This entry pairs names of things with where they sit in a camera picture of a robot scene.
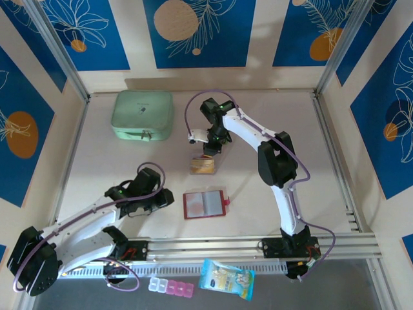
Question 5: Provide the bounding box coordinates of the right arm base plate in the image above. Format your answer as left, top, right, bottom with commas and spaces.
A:
261, 237, 322, 259

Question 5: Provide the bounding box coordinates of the clear and pink pill organizer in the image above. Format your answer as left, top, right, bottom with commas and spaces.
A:
148, 276, 195, 298

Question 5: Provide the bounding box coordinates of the aluminium table side rail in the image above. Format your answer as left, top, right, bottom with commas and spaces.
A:
48, 96, 91, 240
311, 92, 362, 233

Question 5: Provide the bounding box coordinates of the aluminium frame post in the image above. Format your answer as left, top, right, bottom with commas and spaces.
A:
313, 0, 375, 98
22, 0, 90, 101

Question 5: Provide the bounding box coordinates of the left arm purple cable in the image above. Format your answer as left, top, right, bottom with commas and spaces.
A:
12, 161, 167, 293

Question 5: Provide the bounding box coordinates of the white slotted cable duct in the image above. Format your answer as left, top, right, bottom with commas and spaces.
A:
66, 260, 288, 279

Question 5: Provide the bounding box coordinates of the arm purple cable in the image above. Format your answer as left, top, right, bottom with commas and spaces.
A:
12, 161, 167, 293
184, 89, 337, 282

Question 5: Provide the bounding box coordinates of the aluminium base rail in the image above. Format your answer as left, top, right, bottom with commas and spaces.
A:
27, 237, 385, 265

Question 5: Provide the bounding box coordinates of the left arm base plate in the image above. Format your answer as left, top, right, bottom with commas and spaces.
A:
89, 239, 149, 262

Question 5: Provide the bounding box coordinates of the gold credit card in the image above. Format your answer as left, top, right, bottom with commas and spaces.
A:
190, 159, 216, 174

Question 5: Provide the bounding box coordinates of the blue wet wipes packet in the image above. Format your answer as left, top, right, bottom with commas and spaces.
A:
197, 258, 256, 303

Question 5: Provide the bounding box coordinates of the mint green zip pouch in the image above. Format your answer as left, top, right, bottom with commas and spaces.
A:
111, 90, 175, 143

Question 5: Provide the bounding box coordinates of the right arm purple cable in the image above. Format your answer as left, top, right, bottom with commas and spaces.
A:
184, 89, 337, 282

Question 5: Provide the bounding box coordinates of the red leather card holder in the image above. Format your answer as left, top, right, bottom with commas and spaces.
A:
182, 189, 230, 220

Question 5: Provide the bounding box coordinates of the black connector block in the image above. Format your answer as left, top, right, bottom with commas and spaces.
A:
285, 260, 319, 282
103, 262, 132, 281

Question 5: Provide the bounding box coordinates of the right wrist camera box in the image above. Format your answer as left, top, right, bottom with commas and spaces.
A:
188, 128, 209, 143

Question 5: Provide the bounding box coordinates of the clear plastic box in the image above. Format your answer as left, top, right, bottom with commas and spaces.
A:
188, 154, 217, 176

